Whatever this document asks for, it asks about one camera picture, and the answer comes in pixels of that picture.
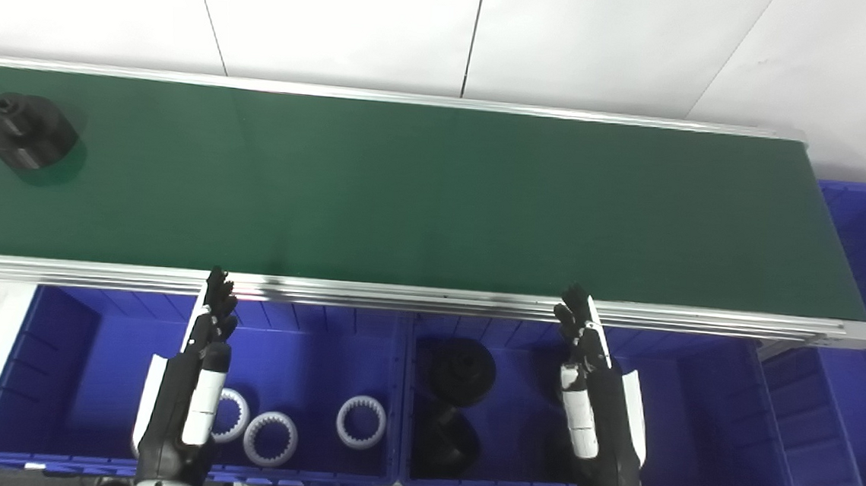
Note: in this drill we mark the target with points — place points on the blue bin with black parts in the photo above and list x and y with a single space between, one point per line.
702 422

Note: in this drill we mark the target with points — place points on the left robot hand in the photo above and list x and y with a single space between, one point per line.
176 400

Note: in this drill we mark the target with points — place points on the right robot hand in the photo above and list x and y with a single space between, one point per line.
607 423

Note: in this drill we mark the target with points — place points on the green conveyor belt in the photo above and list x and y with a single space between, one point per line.
429 300
436 197

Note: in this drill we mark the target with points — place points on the black flanged hub part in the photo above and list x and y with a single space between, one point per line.
462 371
449 442
27 134

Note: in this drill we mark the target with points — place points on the blue bin with white gears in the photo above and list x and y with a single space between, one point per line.
89 371

